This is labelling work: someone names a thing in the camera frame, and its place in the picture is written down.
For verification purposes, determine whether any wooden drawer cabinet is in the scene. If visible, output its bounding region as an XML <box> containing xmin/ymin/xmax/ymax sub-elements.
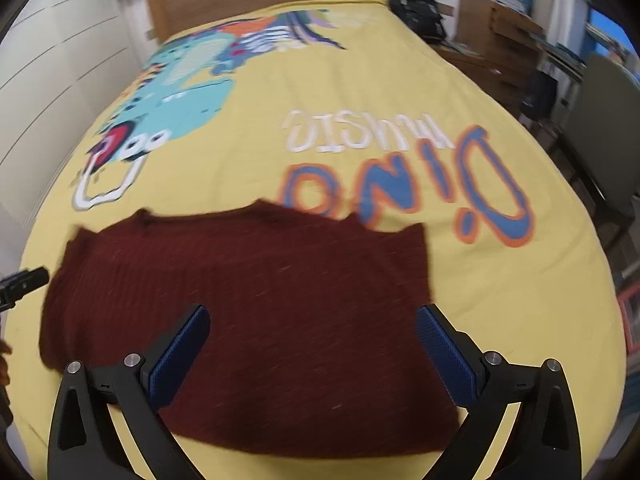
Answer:
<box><xmin>435</xmin><ymin>0</ymin><xmax>542</xmax><ymax>115</ymax></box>

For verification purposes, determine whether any white wardrobe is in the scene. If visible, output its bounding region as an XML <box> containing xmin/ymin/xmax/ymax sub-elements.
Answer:
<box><xmin>0</xmin><ymin>0</ymin><xmax>141</xmax><ymax>274</ymax></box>

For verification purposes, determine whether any grey green chair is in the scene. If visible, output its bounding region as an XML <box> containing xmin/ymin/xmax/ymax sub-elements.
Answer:
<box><xmin>558</xmin><ymin>53</ymin><xmax>639</xmax><ymax>249</ymax></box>

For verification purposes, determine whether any black backpack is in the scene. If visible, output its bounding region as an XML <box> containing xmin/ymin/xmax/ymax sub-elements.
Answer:
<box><xmin>388</xmin><ymin>0</ymin><xmax>447</xmax><ymax>44</ymax></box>

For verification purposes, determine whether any dark red knit sweater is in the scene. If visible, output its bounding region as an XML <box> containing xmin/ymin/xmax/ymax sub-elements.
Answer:
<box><xmin>39</xmin><ymin>200</ymin><xmax>459</xmax><ymax>458</ymax></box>

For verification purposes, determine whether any person left hand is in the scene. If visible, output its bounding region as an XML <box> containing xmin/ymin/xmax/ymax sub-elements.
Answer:
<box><xmin>0</xmin><ymin>339</ymin><xmax>13</xmax><ymax>427</ymax></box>

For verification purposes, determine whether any yellow dinosaur print bedspread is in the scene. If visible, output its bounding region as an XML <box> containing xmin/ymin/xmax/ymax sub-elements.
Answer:
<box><xmin>6</xmin><ymin>0</ymin><xmax>625</xmax><ymax>479</ymax></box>

